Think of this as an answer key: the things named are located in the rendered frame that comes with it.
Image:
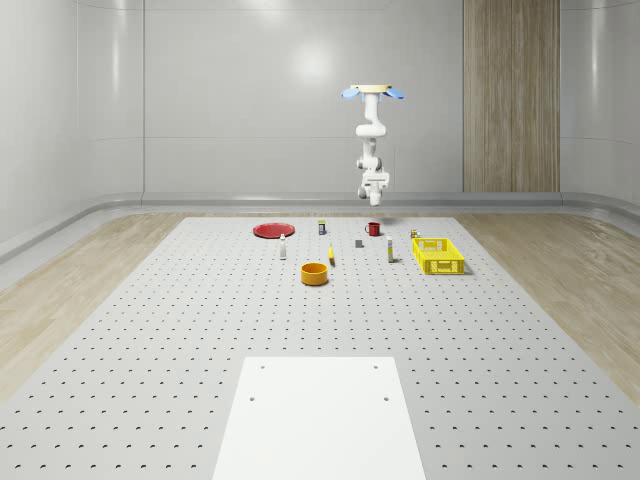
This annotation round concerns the banana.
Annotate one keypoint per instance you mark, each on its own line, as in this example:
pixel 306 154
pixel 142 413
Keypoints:
pixel 331 254

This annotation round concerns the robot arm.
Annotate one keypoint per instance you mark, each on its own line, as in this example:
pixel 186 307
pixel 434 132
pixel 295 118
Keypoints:
pixel 370 130

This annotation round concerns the flat-sided can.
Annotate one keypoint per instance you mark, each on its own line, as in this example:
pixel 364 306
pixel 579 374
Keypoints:
pixel 322 228

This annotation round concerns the yellow basket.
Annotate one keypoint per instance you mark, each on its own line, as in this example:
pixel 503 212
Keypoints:
pixel 449 268

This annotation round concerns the drone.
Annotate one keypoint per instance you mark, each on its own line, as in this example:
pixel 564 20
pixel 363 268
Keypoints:
pixel 372 88

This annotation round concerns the yellow white carton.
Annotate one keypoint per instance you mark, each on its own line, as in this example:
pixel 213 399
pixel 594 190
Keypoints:
pixel 389 249

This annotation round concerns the red plate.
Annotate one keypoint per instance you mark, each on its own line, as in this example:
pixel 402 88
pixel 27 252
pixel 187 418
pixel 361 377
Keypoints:
pixel 274 230

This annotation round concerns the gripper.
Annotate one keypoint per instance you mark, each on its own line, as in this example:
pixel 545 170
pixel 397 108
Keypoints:
pixel 375 178

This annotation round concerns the yellow bowl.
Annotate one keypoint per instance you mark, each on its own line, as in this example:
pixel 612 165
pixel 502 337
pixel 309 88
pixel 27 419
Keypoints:
pixel 314 277

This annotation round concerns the red mug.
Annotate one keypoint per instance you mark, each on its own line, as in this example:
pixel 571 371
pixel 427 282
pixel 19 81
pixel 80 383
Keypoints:
pixel 374 229

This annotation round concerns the white board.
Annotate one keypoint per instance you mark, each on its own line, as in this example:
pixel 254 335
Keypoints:
pixel 320 420

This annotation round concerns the small white bottle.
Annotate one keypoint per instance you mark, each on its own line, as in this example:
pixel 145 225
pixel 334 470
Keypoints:
pixel 283 249

